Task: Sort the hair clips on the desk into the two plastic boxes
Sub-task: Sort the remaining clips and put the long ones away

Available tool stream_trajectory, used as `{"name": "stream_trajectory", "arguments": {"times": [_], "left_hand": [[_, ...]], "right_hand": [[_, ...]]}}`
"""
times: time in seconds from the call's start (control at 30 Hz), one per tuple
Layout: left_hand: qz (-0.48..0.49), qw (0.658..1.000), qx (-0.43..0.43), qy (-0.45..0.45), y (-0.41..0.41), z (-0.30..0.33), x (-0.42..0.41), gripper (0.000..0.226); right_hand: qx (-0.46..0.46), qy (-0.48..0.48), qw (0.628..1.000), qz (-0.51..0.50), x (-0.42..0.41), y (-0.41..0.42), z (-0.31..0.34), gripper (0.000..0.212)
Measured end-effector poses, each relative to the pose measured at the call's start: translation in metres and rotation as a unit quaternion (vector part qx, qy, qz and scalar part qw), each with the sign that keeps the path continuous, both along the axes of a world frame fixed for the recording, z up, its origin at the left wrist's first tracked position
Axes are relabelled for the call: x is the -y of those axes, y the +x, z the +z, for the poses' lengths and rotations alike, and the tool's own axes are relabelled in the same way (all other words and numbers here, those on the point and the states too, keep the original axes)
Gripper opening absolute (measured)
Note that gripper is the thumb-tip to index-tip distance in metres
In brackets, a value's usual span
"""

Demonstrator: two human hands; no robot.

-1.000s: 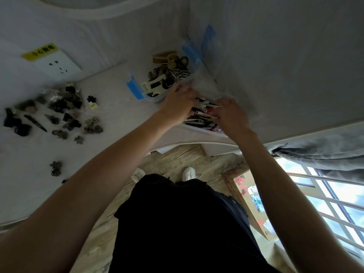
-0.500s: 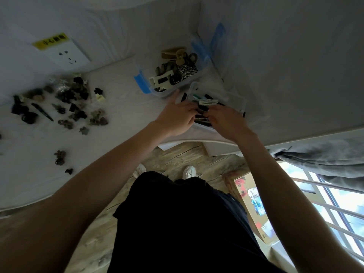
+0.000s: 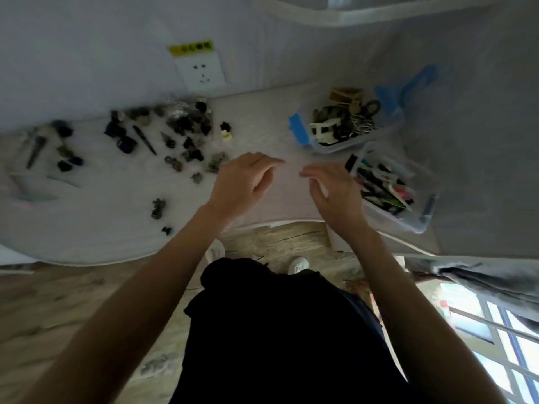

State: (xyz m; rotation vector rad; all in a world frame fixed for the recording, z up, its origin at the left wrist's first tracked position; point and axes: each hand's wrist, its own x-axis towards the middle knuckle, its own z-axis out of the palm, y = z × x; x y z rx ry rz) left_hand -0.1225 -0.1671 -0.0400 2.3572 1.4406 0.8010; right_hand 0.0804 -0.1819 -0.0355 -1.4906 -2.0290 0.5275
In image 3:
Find window with white frame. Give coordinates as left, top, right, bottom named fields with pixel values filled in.
left=438, top=282, right=539, bottom=404

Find scatter of dark claw clips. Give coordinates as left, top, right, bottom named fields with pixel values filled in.
left=104, top=96, right=231, bottom=185

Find cluster of small black clips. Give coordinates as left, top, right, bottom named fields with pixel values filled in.
left=51, top=119, right=85, bottom=173

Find clear rectangular storage box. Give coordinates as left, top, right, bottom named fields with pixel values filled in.
left=344, top=141, right=440, bottom=235

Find long grey hair clip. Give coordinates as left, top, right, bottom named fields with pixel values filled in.
left=25, top=135, right=48, bottom=170

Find person's left forearm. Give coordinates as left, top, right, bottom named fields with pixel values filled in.
left=19, top=205, right=230, bottom=404

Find clear lid with blue handle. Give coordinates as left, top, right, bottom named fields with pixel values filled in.
left=375, top=64, right=438, bottom=119

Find long black barrette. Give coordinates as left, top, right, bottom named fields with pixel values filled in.
left=132, top=125, right=157, bottom=156

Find person's right forearm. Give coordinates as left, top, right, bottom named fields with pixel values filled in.
left=343, top=225, right=508, bottom=404

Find pile of assorted hair accessories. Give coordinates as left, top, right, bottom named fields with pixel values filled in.
left=309, top=87, right=382, bottom=144

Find white shoe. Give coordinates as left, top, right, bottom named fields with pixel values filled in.
left=205, top=239, right=227, bottom=270
left=288, top=256, right=311, bottom=275

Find person's black clothing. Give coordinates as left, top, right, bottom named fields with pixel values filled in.
left=170, top=257, right=415, bottom=404

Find yellow label strip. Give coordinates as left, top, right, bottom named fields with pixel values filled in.
left=169, top=40, right=214, bottom=58

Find grey curtain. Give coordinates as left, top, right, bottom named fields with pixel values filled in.
left=431, top=256, right=539, bottom=333

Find pile of colourful hair clips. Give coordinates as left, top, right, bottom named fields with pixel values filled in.
left=345, top=154, right=415, bottom=217

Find white wall socket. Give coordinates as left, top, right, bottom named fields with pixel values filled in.
left=175, top=54, right=226, bottom=92

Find clear storage box blue clasps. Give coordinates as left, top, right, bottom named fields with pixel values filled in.
left=288, top=86, right=406, bottom=155

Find clear plastic packaging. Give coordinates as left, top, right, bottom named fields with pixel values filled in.
left=6, top=170, right=81, bottom=205

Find person's left hand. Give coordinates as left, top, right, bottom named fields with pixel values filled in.
left=209, top=152, right=287, bottom=226

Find person's right hand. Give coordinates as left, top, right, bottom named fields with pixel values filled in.
left=299, top=162, right=372, bottom=239

